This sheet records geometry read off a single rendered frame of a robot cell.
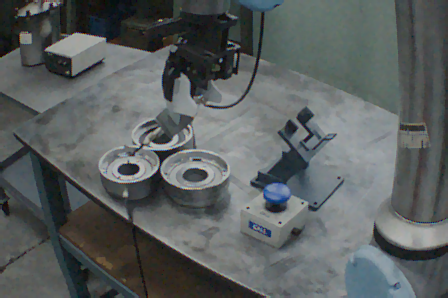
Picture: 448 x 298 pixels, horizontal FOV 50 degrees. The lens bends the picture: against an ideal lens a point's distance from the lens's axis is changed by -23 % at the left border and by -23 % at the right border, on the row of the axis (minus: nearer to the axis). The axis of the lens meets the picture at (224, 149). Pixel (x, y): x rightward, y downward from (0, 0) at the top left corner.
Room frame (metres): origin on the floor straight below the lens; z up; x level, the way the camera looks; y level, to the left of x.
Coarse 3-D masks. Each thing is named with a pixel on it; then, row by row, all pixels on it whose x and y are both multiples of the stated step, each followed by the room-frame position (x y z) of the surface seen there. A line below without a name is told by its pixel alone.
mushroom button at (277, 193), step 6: (270, 186) 0.68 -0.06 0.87; (276, 186) 0.68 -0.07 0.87; (282, 186) 0.68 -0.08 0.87; (264, 192) 0.67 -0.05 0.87; (270, 192) 0.66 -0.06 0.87; (276, 192) 0.66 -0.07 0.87; (282, 192) 0.66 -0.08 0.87; (288, 192) 0.67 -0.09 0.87; (264, 198) 0.66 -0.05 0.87; (270, 198) 0.66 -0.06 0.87; (276, 198) 0.65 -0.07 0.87; (282, 198) 0.65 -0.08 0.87; (288, 198) 0.66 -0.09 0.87; (276, 204) 0.66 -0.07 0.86
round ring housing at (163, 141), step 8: (152, 120) 0.92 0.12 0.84; (136, 128) 0.89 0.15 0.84; (144, 128) 0.91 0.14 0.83; (136, 136) 0.88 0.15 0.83; (160, 136) 0.89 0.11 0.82; (176, 136) 0.88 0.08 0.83; (192, 136) 0.88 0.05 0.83; (136, 144) 0.84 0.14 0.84; (152, 144) 0.86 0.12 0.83; (160, 144) 0.89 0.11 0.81; (168, 144) 0.86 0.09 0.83; (184, 144) 0.84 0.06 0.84; (192, 144) 0.87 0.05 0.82; (160, 152) 0.82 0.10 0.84; (168, 152) 0.83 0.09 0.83; (176, 152) 0.83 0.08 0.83; (160, 160) 0.82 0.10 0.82
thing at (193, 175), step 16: (176, 160) 0.81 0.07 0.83; (192, 160) 0.82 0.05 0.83; (208, 160) 0.81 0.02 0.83; (224, 160) 0.79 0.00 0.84; (176, 176) 0.77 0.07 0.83; (192, 176) 0.79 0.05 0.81; (208, 176) 0.77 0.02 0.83; (224, 176) 0.77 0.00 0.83; (176, 192) 0.73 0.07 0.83; (192, 192) 0.72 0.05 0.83; (208, 192) 0.72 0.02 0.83; (224, 192) 0.74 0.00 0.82
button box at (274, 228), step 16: (256, 208) 0.67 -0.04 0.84; (272, 208) 0.66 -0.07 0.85; (288, 208) 0.66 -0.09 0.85; (304, 208) 0.67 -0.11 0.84; (240, 224) 0.67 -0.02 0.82; (256, 224) 0.65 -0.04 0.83; (272, 224) 0.63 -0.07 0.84; (288, 224) 0.64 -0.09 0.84; (304, 224) 0.67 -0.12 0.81; (272, 240) 0.63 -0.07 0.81; (288, 240) 0.64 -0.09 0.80
